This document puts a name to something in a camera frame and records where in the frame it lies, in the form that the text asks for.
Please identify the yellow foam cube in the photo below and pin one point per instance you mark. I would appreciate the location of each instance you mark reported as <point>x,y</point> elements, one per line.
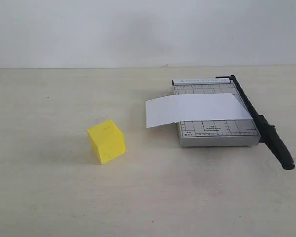
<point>107,141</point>

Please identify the white paper sheet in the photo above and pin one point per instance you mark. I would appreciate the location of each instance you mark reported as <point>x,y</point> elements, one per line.
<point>194,107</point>

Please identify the black cutter blade arm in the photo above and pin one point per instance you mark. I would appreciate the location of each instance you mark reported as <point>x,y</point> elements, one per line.
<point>268,133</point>

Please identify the grey paper cutter base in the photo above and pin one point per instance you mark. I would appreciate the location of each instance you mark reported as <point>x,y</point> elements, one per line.
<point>214,133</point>

